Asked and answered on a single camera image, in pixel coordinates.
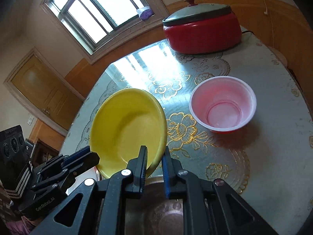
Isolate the floral plastic tablecloth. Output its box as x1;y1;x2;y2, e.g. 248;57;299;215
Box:
60;29;312;234

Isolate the window with metal frame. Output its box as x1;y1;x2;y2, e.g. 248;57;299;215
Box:
41;0;169;64

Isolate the purple cloth on sill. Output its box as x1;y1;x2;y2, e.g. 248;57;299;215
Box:
136;6;154;21

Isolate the white light switch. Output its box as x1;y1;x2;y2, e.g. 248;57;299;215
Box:
27;115;34;126

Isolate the wooden door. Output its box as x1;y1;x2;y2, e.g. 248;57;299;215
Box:
4;48;85;136

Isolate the red electric cooking pot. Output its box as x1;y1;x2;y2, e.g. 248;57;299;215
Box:
163;12;242;55

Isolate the red plastic bowl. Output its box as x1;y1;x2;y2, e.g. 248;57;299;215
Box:
189;76;257;134

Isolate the grey pot lid red knob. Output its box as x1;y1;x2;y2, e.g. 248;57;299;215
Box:
162;0;232;27

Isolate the white power cord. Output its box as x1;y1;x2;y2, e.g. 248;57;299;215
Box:
260;0;276;47

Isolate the stainless steel basin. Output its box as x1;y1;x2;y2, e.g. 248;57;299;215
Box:
125;176;183;235

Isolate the yellow plastic bowl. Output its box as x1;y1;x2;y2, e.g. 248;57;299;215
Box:
89;88;167;178

